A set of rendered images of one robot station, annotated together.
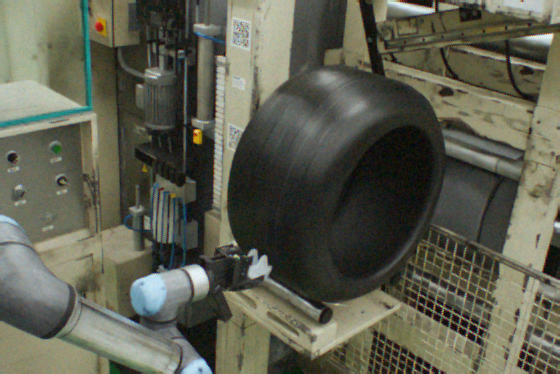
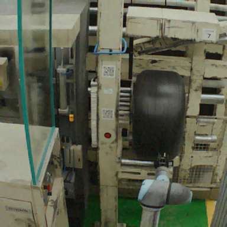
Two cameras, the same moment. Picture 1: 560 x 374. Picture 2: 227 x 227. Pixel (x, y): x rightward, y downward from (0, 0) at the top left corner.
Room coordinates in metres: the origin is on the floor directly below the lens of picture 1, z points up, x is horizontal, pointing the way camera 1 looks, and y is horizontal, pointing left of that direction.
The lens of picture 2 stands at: (-0.07, 1.62, 2.59)
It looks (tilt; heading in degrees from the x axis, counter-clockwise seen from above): 28 degrees down; 316
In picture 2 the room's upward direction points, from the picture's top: 3 degrees clockwise
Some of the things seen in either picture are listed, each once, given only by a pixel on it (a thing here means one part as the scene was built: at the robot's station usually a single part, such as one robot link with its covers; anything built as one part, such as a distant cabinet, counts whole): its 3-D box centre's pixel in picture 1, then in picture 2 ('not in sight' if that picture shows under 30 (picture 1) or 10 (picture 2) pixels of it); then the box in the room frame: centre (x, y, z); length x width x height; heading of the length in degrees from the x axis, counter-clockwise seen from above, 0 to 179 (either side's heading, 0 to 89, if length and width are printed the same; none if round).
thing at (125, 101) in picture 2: not in sight; (117, 101); (2.02, -0.22, 1.05); 0.20 x 0.15 x 0.30; 45
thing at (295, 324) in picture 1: (276, 305); (145, 169); (1.49, -0.01, 0.84); 0.36 x 0.09 x 0.06; 45
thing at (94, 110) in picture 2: (226, 138); (94, 114); (1.80, 0.17, 1.19); 0.05 x 0.04 x 0.48; 135
